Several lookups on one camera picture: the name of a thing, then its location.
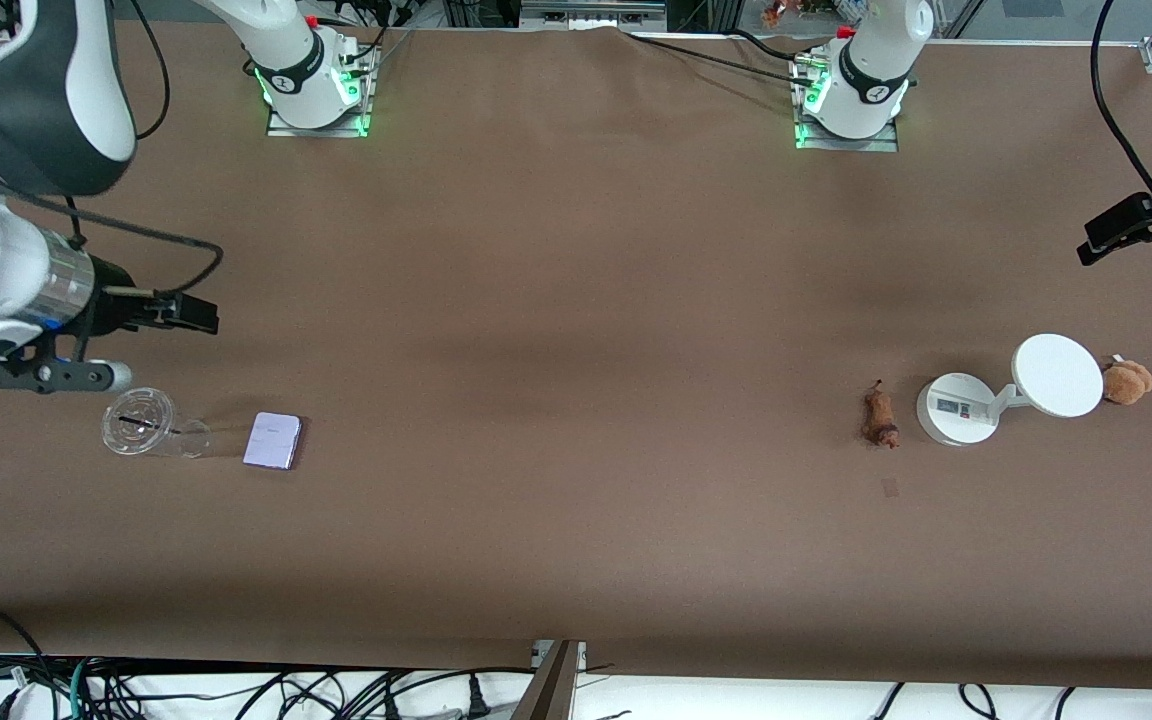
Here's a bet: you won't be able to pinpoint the brown plush keychain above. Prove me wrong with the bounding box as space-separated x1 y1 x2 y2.
1101 355 1152 406

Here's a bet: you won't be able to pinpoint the clear plastic cup with lid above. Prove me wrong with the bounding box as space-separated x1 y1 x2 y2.
101 387 212 459

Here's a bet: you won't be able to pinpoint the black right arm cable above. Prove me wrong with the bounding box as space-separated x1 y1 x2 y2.
11 0 225 301

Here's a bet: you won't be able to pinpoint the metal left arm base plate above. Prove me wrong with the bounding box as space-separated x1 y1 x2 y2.
794 55 899 153

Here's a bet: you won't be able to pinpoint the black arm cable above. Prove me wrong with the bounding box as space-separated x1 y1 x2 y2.
1090 0 1152 201
11 0 225 301

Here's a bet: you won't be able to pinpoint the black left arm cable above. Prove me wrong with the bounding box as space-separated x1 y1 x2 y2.
1090 0 1152 201

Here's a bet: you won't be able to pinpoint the aluminium table frame beam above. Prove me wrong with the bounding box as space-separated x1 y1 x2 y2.
511 640 587 720

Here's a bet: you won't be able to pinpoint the short black table cable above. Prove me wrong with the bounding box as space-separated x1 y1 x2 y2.
734 28 805 61

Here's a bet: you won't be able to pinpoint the colourful background toys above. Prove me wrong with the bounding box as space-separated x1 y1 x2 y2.
761 0 867 26

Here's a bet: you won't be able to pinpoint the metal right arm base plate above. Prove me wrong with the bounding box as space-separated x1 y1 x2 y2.
266 45 374 139

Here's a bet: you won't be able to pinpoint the grey metal rack unit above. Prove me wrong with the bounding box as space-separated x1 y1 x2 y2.
519 0 669 31

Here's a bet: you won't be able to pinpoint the long black table cable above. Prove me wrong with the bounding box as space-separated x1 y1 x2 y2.
621 30 817 86

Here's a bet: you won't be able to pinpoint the brown table cover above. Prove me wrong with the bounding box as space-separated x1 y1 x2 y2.
0 18 1152 691

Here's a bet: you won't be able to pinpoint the white round lamp on stand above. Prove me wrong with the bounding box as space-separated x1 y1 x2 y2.
915 333 1106 447

